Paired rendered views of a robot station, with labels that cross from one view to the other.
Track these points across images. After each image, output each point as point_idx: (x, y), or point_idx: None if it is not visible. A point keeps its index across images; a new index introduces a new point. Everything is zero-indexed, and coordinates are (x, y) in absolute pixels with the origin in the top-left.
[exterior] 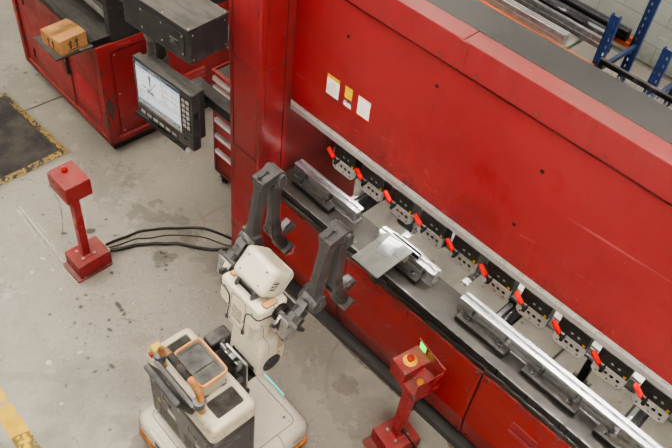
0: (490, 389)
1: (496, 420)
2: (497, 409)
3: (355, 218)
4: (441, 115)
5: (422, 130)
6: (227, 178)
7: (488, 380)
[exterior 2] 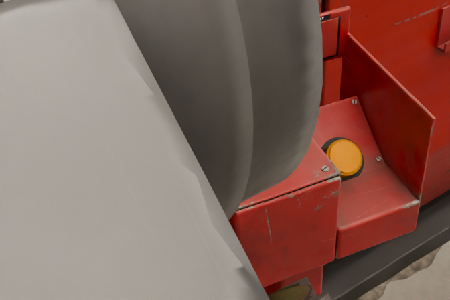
0: None
1: (398, 76)
2: (394, 35)
3: None
4: None
5: None
6: None
7: None
